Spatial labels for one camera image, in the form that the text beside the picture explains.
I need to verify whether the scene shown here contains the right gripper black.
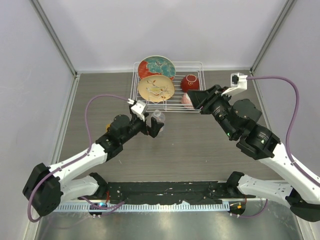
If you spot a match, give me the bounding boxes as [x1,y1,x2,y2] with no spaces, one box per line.
[187,84,238,139]

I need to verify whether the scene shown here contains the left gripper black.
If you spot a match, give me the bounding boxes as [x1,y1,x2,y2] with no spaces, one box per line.
[120,112,163,144]

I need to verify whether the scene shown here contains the clear plastic water bottle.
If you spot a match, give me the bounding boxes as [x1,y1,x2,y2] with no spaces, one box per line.
[151,109,166,123]

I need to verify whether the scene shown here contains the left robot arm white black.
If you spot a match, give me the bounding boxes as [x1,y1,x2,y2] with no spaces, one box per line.
[22,102,164,217]

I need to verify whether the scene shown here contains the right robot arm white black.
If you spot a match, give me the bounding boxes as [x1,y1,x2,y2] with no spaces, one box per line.
[187,85,320,222]

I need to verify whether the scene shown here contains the pink patterned bowl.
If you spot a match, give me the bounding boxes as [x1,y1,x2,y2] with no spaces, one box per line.
[181,92,194,109]

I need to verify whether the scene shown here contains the red bowl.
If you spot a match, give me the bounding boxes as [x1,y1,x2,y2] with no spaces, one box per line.
[180,74,200,93]

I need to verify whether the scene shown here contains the beige bird plate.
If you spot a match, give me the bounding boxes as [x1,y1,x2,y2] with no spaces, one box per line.
[137,75,175,103]

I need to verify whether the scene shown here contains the red teal floral plate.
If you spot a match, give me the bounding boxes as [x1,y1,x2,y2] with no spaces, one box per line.
[137,55,176,81]

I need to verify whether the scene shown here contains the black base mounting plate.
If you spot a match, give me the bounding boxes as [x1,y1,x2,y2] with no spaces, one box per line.
[77,180,256,205]

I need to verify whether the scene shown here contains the white wire dish rack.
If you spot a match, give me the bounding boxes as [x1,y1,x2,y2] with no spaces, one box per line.
[130,61,206,113]

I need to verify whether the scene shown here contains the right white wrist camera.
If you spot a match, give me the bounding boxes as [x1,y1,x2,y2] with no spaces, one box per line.
[221,72,248,97]

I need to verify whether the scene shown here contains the white slotted cable duct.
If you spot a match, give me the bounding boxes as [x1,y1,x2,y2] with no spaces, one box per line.
[53,201,230,213]

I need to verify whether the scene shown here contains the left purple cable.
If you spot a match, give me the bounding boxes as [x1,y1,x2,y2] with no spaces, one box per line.
[26,93,133,223]

